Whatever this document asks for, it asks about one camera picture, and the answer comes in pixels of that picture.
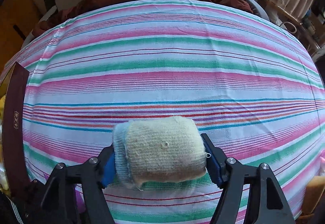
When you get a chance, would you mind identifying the cream sock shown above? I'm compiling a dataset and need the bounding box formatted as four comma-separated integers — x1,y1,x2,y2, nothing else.
112,116,210,189

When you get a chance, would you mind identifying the striped bed sheet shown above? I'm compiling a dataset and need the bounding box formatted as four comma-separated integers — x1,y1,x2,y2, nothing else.
5,0,324,217

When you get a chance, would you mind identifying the maroon gold tin box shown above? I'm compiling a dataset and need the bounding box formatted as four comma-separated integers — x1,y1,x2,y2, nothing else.
1,62,30,197

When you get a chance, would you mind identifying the wooden side desk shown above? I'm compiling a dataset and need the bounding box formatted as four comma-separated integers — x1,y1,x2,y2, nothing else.
261,0,324,60

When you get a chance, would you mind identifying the wooden wardrobe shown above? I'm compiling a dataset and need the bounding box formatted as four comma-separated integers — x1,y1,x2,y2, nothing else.
0,0,41,70

